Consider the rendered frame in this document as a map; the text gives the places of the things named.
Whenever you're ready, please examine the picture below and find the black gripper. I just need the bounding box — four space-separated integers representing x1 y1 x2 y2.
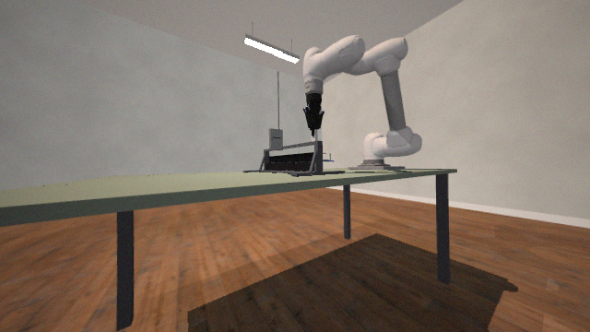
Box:
303 93 325 141

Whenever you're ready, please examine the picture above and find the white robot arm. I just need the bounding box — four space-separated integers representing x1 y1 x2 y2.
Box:
303 35 422 167

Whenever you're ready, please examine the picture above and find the grey rack with patch panel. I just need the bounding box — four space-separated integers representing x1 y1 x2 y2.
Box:
243 140 345 176

